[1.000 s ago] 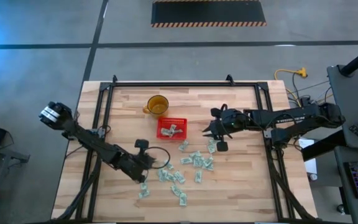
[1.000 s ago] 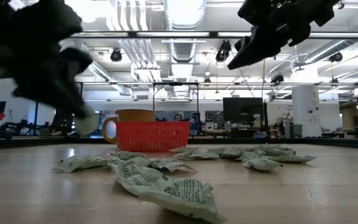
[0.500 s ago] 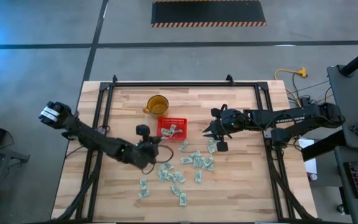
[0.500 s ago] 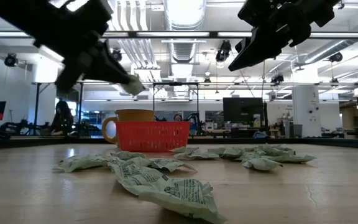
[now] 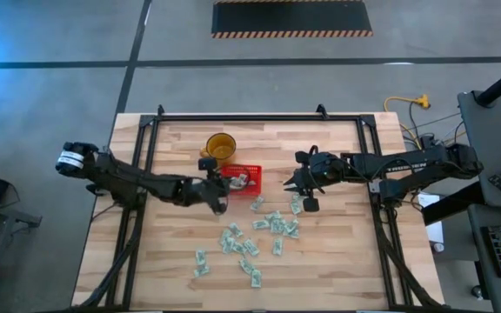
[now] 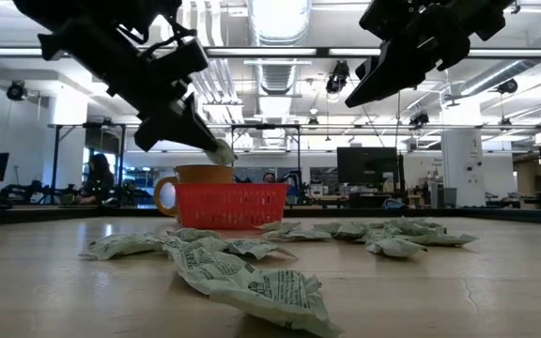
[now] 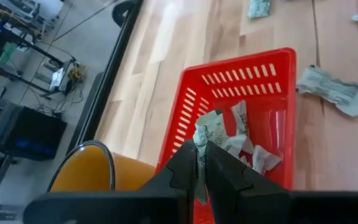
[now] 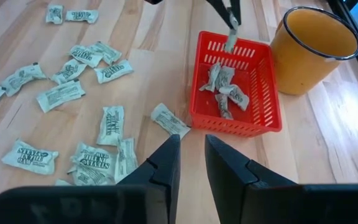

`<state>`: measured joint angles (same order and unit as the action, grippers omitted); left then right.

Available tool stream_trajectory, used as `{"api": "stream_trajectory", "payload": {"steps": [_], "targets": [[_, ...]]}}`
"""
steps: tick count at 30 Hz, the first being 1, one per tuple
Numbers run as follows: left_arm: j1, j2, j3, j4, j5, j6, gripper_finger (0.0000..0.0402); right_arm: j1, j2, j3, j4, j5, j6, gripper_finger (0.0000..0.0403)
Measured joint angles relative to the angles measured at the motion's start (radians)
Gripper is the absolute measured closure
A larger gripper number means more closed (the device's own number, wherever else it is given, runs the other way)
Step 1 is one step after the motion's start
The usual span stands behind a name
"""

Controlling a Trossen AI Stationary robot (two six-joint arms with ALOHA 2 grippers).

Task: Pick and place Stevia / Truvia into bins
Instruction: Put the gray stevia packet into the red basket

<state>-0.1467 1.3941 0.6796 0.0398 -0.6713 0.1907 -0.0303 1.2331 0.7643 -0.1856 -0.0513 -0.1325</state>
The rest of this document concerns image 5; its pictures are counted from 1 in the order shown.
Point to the black metal stand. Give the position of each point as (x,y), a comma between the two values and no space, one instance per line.
(24,218)

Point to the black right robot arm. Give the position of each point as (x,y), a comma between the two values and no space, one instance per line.
(407,165)

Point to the red slotted plastic basket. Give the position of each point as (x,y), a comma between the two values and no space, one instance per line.
(255,171)

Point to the black hazard-striped floor mat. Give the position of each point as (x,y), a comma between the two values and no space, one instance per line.
(289,17)

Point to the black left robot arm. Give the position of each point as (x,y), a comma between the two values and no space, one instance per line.
(115,176)

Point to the black computer mouse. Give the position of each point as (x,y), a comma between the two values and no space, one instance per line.
(476,292)

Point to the black desk leg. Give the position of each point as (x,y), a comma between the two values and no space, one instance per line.
(450,204)

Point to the white paper sheet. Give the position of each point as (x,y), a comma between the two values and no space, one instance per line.
(433,230)

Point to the small white cup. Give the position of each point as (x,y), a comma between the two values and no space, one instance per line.
(438,248)

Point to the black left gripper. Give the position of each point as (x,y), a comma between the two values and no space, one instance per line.
(202,191)

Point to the dark grey desk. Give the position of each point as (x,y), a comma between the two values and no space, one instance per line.
(478,243)

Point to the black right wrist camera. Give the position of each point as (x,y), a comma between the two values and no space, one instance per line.
(331,167)

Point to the small black controller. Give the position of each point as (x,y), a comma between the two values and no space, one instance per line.
(499,182)

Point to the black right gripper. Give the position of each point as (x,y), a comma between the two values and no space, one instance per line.
(310,178)

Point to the yellow glass mug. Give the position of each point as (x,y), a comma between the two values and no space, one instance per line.
(222,150)

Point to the black aluminium table frame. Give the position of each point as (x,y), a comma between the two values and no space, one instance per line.
(255,117)

